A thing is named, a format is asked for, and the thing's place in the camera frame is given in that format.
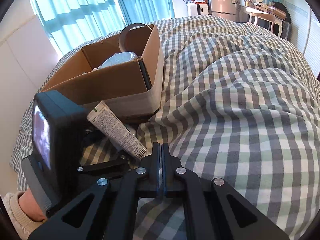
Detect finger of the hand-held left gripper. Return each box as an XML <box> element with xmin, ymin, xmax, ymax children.
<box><xmin>76</xmin><ymin>155</ymin><xmax>130</xmax><ymax>179</ymax></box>
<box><xmin>84</xmin><ymin>127</ymin><xmax>107</xmax><ymax>143</ymax></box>

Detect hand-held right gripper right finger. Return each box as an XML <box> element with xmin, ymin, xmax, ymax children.
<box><xmin>161</xmin><ymin>142</ymin><xmax>292</xmax><ymax>240</ymax></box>

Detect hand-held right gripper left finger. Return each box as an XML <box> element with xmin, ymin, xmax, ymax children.
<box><xmin>27</xmin><ymin>142</ymin><xmax>162</xmax><ymax>240</ymax></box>

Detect white printed tube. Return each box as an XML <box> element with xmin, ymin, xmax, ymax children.
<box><xmin>87</xmin><ymin>101</ymin><xmax>148</xmax><ymax>161</ymax></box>

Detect cardboard box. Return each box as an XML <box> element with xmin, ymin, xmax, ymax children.
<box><xmin>41</xmin><ymin>24</ymin><xmax>165</xmax><ymax>120</ymax></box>

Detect black device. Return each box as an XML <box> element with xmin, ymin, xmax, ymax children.
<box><xmin>138</xmin><ymin>59</ymin><xmax>153</xmax><ymax>90</ymax></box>

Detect clear cotton swab jar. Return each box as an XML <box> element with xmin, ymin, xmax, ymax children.
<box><xmin>100</xmin><ymin>51</ymin><xmax>138</xmax><ymax>68</ymax></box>

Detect wide tape roll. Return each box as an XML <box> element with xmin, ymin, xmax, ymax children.
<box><xmin>118</xmin><ymin>23</ymin><xmax>153</xmax><ymax>54</ymax></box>

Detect person's left forearm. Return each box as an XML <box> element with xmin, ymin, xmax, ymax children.
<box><xmin>2</xmin><ymin>187</ymin><xmax>48</xmax><ymax>240</ymax></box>

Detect checkered blanket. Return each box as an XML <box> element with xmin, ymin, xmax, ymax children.
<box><xmin>10</xmin><ymin>15</ymin><xmax>320</xmax><ymax>240</ymax></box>

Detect wide teal window curtain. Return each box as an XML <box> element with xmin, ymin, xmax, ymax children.
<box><xmin>26</xmin><ymin>0</ymin><xmax>125</xmax><ymax>55</ymax></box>

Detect white rounded appliance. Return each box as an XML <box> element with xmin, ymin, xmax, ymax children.
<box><xmin>187</xmin><ymin>3</ymin><xmax>198</xmax><ymax>17</ymax></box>

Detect white and black appliance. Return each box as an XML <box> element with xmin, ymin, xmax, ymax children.
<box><xmin>196</xmin><ymin>3</ymin><xmax>209</xmax><ymax>15</ymax></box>

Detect silver fridge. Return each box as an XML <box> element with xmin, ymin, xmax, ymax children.
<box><xmin>208</xmin><ymin>0</ymin><xmax>237</xmax><ymax>22</ymax></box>

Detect white dressing table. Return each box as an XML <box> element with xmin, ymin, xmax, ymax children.
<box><xmin>245</xmin><ymin>4</ymin><xmax>285</xmax><ymax>39</ymax></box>

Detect black suitcase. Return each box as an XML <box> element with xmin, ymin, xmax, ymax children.
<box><xmin>280</xmin><ymin>21</ymin><xmax>292</xmax><ymax>40</ymax></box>

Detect white slatted wardrobe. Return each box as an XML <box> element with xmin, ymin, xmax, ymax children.
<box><xmin>285</xmin><ymin>1</ymin><xmax>320</xmax><ymax>75</ymax></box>

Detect black bag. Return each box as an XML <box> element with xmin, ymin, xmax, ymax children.
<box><xmin>272</xmin><ymin>2</ymin><xmax>292</xmax><ymax>23</ymax></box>

